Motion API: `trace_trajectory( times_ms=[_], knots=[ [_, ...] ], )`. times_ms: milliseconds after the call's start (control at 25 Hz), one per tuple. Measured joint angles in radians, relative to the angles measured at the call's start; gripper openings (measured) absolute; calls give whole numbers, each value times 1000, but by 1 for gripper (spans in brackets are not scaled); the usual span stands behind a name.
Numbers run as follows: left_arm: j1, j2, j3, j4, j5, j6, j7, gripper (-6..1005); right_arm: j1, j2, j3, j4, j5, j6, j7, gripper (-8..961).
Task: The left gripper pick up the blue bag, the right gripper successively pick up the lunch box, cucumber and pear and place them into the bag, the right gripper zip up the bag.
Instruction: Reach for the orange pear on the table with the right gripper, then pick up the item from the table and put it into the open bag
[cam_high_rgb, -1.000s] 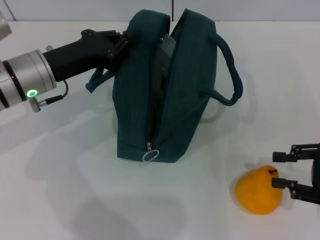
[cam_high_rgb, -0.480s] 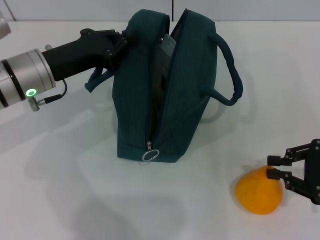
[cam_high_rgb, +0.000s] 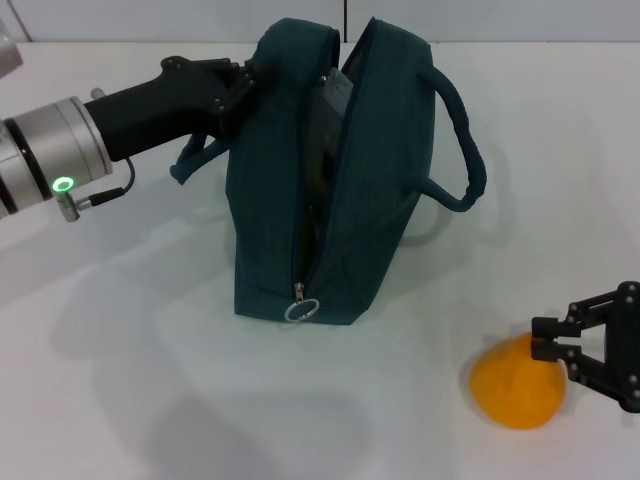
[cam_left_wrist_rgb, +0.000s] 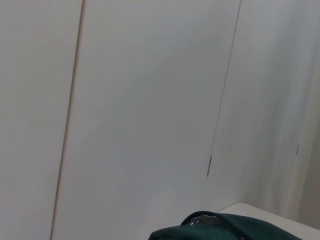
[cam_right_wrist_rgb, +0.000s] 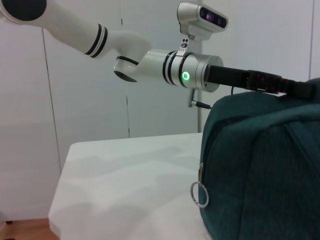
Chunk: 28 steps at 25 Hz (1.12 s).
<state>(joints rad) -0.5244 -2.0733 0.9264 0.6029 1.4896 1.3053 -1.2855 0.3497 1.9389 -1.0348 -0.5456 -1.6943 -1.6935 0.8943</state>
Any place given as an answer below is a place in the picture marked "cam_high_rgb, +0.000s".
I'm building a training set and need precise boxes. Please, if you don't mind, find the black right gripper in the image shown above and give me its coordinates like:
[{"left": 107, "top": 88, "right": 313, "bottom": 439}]
[{"left": 530, "top": 280, "right": 640, "bottom": 415}]

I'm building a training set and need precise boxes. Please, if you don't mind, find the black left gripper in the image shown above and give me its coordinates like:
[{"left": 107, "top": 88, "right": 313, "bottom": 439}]
[{"left": 82, "top": 56, "right": 264, "bottom": 162}]

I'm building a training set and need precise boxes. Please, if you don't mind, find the orange pear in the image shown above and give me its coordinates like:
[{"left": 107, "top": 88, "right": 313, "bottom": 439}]
[{"left": 468, "top": 333, "right": 567, "bottom": 431}]

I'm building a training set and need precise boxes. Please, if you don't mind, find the clear food container blue rim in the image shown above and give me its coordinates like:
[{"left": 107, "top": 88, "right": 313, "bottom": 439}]
[{"left": 305, "top": 68, "right": 357, "bottom": 151}]

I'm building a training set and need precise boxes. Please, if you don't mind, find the dark teal fabric bag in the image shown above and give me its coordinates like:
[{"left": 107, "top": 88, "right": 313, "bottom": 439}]
[{"left": 169, "top": 16, "right": 488, "bottom": 326}]

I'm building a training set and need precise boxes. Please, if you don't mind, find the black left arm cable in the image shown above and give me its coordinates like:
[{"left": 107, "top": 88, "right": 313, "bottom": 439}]
[{"left": 74, "top": 157, "right": 136, "bottom": 206}]

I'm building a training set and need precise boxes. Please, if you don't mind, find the silver zipper pull ring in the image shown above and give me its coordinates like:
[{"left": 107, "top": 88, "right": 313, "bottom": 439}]
[{"left": 283, "top": 282, "right": 321, "bottom": 324}]

